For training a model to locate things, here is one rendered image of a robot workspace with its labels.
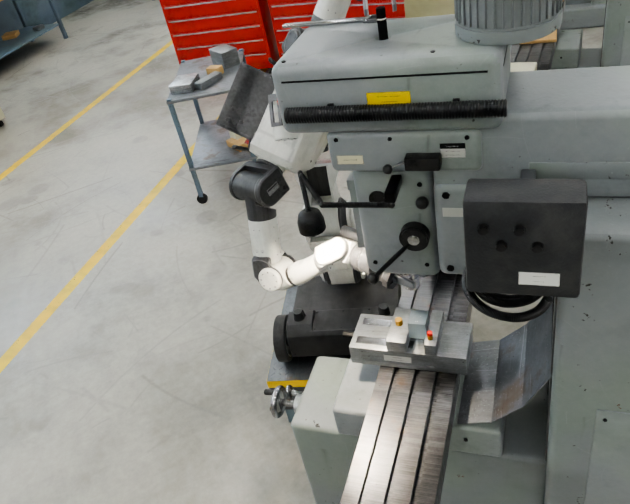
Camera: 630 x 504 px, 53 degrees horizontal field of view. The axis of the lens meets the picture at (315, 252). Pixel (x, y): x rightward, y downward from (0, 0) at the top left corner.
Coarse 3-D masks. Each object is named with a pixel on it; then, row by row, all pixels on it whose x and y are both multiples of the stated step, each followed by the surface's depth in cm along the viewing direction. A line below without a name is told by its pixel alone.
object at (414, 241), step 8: (408, 224) 146; (416, 224) 145; (400, 232) 147; (408, 232) 145; (416, 232) 144; (424, 232) 144; (400, 240) 148; (408, 240) 146; (416, 240) 145; (424, 240) 145; (408, 248) 148; (416, 248) 147; (424, 248) 147; (392, 256) 152; (384, 264) 154; (376, 272) 156; (368, 280) 157; (376, 280) 157
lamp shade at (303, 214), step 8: (304, 208) 163; (312, 208) 162; (304, 216) 161; (312, 216) 160; (320, 216) 162; (304, 224) 161; (312, 224) 161; (320, 224) 162; (304, 232) 162; (312, 232) 162; (320, 232) 163
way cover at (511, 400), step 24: (552, 312) 173; (528, 336) 184; (480, 360) 193; (504, 360) 187; (528, 360) 175; (480, 384) 186; (504, 384) 179; (528, 384) 168; (480, 408) 179; (504, 408) 172
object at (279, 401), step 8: (264, 392) 223; (272, 392) 222; (280, 392) 226; (272, 400) 220; (280, 400) 224; (288, 400) 224; (296, 400) 220; (272, 408) 220; (280, 408) 226; (296, 408) 219; (280, 416) 225
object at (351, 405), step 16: (352, 368) 202; (368, 368) 201; (352, 384) 197; (368, 384) 196; (336, 400) 193; (352, 400) 192; (368, 400) 191; (336, 416) 191; (352, 416) 189; (352, 432) 194; (464, 432) 178; (480, 432) 176; (496, 432) 174; (464, 448) 182; (480, 448) 180; (496, 448) 178
